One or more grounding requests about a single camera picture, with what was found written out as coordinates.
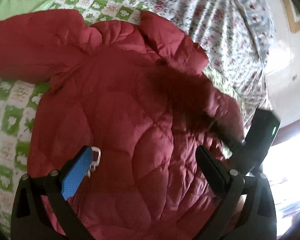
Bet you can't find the red quilted puffer jacket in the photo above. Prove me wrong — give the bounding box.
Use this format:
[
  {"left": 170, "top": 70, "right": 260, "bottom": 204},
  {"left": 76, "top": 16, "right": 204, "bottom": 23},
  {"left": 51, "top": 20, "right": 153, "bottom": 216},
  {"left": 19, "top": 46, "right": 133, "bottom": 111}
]
[{"left": 0, "top": 9, "right": 246, "bottom": 240}]

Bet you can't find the silver jacket zipper pull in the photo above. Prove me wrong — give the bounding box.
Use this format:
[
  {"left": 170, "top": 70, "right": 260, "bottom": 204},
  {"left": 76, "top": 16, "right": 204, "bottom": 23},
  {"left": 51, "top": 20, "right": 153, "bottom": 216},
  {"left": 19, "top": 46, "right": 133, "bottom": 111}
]
[{"left": 86, "top": 146, "right": 101, "bottom": 178}]

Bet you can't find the green white patterned quilt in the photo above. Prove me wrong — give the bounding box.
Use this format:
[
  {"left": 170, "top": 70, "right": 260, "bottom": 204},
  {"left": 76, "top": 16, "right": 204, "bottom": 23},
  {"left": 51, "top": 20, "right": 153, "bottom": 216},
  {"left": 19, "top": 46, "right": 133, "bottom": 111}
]
[{"left": 0, "top": 0, "right": 248, "bottom": 238}]

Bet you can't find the floral rose bed sheet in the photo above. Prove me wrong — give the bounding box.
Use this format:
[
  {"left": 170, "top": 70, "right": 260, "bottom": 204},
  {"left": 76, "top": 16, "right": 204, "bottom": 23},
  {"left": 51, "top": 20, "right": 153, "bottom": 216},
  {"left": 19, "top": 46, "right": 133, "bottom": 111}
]
[{"left": 140, "top": 0, "right": 271, "bottom": 129}]

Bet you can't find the light blue floral pillow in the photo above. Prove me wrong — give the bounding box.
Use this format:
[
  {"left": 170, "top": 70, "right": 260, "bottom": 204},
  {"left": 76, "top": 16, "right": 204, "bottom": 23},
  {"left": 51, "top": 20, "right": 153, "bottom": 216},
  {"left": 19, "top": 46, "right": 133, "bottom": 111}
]
[{"left": 235, "top": 0, "right": 275, "bottom": 65}]

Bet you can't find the gold framed wall picture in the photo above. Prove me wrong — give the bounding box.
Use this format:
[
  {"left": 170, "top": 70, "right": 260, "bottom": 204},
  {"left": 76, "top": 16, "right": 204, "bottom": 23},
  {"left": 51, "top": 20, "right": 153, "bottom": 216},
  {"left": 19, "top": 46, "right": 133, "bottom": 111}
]
[{"left": 282, "top": 0, "right": 300, "bottom": 34}]

